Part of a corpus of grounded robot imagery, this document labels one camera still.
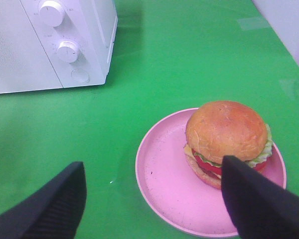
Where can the burger with lettuce and tomato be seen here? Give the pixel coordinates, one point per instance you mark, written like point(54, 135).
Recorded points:
point(221, 128)

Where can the white microwave door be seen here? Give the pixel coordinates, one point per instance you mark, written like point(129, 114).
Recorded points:
point(24, 65)

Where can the white microwave oven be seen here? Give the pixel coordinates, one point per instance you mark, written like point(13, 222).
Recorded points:
point(91, 24)

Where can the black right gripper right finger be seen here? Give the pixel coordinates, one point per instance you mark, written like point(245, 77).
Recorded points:
point(258, 208)

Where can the round white door button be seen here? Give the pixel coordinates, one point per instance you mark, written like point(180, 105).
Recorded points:
point(80, 75)

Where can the pink round plate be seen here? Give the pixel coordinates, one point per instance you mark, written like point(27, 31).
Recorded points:
point(172, 189)

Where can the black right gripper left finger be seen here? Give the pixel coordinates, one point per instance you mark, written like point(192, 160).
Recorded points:
point(52, 212)

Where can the white microwave knob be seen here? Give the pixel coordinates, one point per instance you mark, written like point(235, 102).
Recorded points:
point(52, 13)
point(68, 51)

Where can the green table mat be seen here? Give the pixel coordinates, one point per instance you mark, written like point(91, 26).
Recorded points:
point(168, 55)

